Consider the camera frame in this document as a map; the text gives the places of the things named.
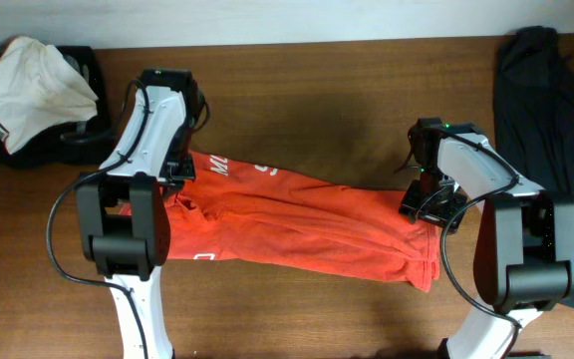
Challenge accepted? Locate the orange t-shirt with white logo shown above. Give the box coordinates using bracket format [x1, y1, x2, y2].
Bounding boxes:
[117, 150, 441, 293]

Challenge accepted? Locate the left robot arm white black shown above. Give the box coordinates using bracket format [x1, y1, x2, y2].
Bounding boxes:
[75, 69, 206, 358]

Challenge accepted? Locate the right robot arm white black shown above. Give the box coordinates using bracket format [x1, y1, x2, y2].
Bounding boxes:
[399, 118, 574, 359]

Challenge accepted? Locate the black folded garment on left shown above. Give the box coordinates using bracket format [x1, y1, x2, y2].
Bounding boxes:
[0, 46, 114, 170]

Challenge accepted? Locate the black garment on right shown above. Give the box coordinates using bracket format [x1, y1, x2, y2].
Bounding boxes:
[493, 26, 574, 308]

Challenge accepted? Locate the white crumpled garment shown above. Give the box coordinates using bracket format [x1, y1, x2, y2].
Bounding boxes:
[0, 36, 98, 155]

